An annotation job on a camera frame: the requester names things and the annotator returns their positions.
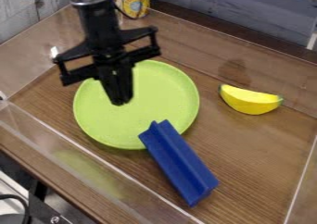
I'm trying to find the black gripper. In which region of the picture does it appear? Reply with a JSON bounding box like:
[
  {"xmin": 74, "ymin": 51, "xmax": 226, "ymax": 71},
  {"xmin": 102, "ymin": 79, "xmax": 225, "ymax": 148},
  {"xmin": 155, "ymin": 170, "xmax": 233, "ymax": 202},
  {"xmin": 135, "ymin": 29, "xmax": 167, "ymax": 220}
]
[{"xmin": 52, "ymin": 0, "xmax": 161, "ymax": 106}]

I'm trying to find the blue T-shaped block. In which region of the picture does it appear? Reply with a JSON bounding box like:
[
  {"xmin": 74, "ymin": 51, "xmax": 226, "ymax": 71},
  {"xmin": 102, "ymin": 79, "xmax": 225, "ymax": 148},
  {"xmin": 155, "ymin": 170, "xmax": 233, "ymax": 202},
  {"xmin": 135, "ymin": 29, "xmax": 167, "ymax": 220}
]
[{"xmin": 139, "ymin": 120, "xmax": 220, "ymax": 206}]

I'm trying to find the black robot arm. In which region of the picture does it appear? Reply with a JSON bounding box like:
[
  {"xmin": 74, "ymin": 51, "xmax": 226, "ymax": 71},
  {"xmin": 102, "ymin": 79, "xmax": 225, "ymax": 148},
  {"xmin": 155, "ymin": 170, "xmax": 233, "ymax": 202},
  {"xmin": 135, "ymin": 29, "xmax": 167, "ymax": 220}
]
[{"xmin": 52, "ymin": 0, "xmax": 161, "ymax": 106}]

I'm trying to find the green round plate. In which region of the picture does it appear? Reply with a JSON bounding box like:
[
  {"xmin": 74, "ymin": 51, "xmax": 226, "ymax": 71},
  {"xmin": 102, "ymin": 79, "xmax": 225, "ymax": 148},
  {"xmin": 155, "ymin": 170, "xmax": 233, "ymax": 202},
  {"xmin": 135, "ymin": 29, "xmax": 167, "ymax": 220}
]
[{"xmin": 74, "ymin": 60, "xmax": 200, "ymax": 150}]

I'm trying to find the yellow labelled tin can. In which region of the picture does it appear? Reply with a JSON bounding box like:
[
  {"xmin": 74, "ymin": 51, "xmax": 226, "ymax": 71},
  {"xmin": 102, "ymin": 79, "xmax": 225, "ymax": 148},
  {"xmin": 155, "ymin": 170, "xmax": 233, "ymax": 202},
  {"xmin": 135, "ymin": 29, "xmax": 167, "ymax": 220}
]
[{"xmin": 118, "ymin": 0, "xmax": 150, "ymax": 19}]

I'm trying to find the yellow banana toy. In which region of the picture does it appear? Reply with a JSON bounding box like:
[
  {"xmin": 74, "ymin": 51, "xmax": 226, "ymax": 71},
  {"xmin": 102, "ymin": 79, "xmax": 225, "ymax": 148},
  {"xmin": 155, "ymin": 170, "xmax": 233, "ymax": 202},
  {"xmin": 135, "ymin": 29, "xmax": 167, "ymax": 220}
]
[{"xmin": 218, "ymin": 84, "xmax": 284, "ymax": 115}]

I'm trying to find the clear acrylic front wall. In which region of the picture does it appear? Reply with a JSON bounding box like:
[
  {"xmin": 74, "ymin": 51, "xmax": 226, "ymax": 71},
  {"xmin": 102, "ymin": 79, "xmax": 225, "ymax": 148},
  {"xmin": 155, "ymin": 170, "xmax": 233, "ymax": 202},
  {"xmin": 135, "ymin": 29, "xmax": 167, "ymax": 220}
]
[{"xmin": 0, "ymin": 93, "xmax": 204, "ymax": 224}]

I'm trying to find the black cable lower left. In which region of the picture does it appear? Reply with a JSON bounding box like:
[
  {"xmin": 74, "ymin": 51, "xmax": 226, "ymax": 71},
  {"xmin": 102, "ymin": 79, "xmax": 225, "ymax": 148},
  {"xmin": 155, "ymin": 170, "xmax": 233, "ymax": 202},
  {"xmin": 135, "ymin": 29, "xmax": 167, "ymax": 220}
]
[{"xmin": 0, "ymin": 193, "xmax": 31, "ymax": 224}]

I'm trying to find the black metal table frame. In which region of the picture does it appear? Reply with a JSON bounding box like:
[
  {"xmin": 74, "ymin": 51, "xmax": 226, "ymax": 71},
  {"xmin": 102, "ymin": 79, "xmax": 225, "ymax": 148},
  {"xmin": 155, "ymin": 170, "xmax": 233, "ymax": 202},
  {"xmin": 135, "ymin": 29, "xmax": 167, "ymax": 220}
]
[{"xmin": 26, "ymin": 180, "xmax": 75, "ymax": 224}]

